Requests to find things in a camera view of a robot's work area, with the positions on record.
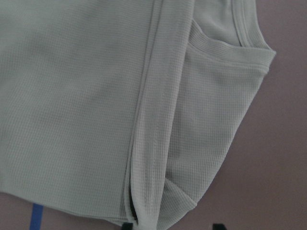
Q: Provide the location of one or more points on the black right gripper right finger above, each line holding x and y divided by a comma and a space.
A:
218, 226

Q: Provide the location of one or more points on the blue tape grid lines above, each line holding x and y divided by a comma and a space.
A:
36, 217

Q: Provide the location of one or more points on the sage green long-sleeve shirt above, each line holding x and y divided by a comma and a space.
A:
124, 110

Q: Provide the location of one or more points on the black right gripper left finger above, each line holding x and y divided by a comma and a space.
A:
127, 226

